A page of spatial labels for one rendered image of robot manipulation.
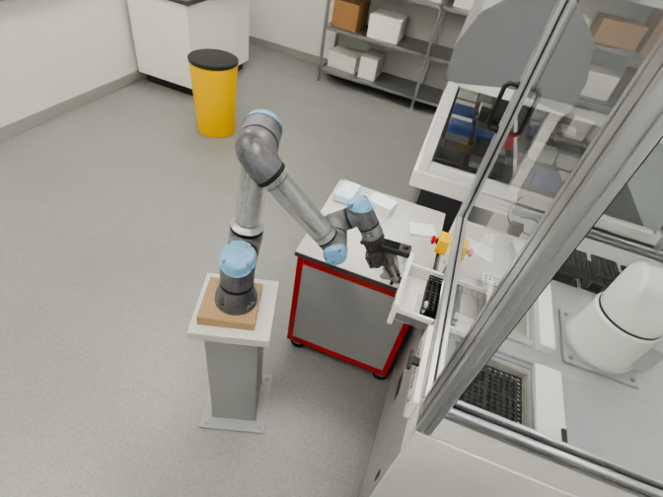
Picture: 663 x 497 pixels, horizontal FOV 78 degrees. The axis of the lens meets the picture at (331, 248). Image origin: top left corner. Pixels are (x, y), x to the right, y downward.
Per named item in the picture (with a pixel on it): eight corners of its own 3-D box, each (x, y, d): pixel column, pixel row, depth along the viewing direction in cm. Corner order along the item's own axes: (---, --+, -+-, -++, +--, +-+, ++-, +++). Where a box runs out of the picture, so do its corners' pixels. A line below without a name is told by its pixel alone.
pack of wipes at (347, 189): (349, 206, 203) (351, 199, 200) (332, 199, 205) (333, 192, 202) (359, 191, 214) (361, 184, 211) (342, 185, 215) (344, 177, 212)
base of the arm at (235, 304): (213, 316, 140) (213, 297, 134) (215, 283, 151) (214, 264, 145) (257, 315, 144) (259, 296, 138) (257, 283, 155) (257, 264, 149)
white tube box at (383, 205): (365, 207, 205) (367, 198, 201) (373, 199, 210) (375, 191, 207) (387, 218, 201) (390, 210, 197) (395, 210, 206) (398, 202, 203)
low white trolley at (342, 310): (282, 348, 227) (295, 250, 175) (322, 274, 271) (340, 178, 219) (382, 388, 218) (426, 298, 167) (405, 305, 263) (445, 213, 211)
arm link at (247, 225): (222, 263, 145) (237, 120, 110) (231, 237, 156) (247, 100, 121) (256, 270, 146) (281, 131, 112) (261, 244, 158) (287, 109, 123)
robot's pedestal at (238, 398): (198, 428, 190) (183, 334, 138) (214, 370, 212) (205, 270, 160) (263, 434, 192) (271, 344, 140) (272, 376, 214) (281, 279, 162)
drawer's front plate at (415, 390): (403, 417, 122) (412, 400, 115) (419, 341, 143) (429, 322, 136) (407, 419, 122) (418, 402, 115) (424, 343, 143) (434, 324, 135)
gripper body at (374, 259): (375, 257, 154) (363, 232, 148) (397, 253, 149) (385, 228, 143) (370, 270, 148) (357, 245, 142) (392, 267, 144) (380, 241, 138)
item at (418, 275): (393, 319, 147) (398, 309, 143) (406, 272, 165) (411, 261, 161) (503, 360, 141) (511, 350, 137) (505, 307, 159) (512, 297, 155)
